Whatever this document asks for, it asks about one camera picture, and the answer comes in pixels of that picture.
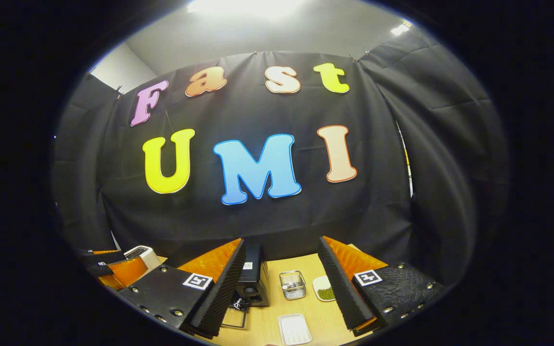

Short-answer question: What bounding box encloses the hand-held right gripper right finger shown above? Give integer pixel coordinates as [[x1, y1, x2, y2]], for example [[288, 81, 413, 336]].
[[318, 236, 443, 336]]

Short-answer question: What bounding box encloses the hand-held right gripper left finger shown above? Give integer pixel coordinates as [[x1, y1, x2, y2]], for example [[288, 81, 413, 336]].
[[118, 239, 247, 337]]

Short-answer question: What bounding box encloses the black electric oven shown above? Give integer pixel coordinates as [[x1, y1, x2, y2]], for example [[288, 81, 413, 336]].
[[222, 243, 271, 330]]

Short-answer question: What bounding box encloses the white divided plate with beans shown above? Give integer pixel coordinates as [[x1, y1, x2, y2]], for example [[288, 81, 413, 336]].
[[312, 275, 337, 303]]

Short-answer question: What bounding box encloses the white toaster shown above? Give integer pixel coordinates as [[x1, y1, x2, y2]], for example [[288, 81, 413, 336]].
[[124, 245, 162, 271]]

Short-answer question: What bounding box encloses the white ribbed tray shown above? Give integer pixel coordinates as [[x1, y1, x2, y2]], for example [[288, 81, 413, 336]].
[[277, 313, 313, 346]]

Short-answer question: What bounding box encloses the black backdrop cloth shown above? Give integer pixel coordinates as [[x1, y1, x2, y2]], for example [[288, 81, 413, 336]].
[[51, 41, 511, 289]]

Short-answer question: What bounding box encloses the metal wire basket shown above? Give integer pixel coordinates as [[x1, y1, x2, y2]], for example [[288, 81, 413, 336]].
[[279, 270, 307, 301]]

